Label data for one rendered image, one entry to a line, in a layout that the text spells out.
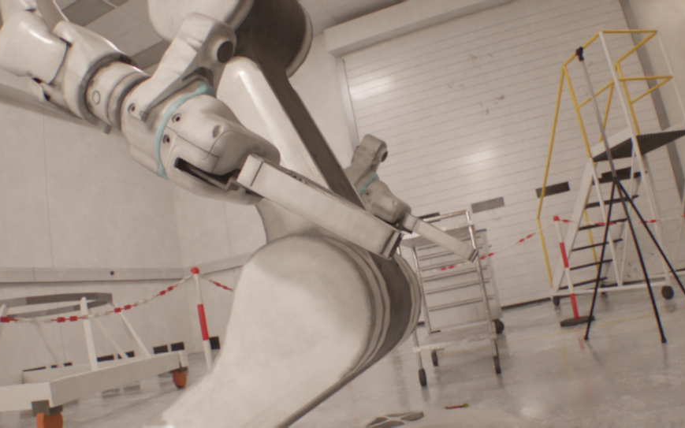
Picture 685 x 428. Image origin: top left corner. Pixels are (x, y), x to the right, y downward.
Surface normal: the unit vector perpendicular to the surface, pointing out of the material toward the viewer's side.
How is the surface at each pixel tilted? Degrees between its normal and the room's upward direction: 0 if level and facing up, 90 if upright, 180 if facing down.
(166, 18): 96
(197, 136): 83
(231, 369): 85
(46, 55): 98
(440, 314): 90
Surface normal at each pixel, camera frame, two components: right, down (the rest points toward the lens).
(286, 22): 0.92, 0.21
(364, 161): -0.21, -0.27
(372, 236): 0.10, 0.15
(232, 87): -0.33, -0.07
